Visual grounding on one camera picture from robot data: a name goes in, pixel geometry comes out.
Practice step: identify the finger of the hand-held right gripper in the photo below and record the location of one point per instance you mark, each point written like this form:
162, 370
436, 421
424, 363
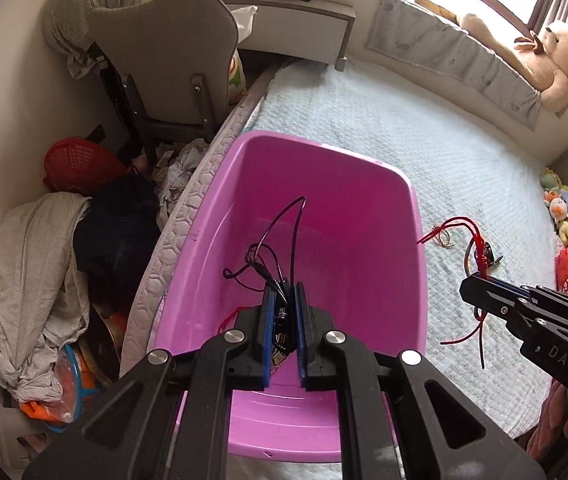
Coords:
494, 302
554, 297

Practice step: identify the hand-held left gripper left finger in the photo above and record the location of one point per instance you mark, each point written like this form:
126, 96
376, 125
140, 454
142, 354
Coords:
266, 330

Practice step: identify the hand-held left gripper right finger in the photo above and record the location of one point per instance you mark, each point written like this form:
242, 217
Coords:
301, 330

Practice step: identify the purple plastic bin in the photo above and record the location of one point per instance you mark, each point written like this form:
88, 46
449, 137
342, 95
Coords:
344, 220

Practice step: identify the yellow plush toy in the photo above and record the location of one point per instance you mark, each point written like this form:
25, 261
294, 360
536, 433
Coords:
566, 232

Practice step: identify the white duck plush toy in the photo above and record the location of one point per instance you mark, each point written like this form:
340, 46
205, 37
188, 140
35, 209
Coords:
559, 210

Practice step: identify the green plush toy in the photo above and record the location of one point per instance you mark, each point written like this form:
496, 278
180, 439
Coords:
549, 177

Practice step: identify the dark blue clothing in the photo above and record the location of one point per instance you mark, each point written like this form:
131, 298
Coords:
114, 240

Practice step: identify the white crumpled clothes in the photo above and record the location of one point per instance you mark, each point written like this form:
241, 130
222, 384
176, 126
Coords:
179, 170

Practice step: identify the light blue quilted blanket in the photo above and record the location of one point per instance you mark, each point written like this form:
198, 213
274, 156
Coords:
364, 125

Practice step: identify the beige teddy bear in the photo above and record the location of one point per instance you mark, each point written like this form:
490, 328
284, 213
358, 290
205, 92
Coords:
559, 60

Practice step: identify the orange plastic toy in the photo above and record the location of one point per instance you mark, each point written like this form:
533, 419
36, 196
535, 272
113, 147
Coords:
39, 410

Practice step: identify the red plastic basket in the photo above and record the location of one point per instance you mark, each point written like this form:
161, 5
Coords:
79, 165

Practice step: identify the printed plastic bag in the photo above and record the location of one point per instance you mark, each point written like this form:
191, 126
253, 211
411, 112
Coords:
236, 77

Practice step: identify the light grey padded cover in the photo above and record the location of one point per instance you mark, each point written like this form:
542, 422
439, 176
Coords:
439, 50

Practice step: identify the grey chair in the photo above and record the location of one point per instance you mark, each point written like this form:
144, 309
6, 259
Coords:
164, 50

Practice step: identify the white desk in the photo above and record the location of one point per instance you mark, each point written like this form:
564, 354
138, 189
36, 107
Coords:
294, 25

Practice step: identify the white plastic bag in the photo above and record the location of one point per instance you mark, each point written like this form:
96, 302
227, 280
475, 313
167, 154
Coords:
244, 20

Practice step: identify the grey garment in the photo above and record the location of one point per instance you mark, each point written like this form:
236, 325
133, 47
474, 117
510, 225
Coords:
79, 10

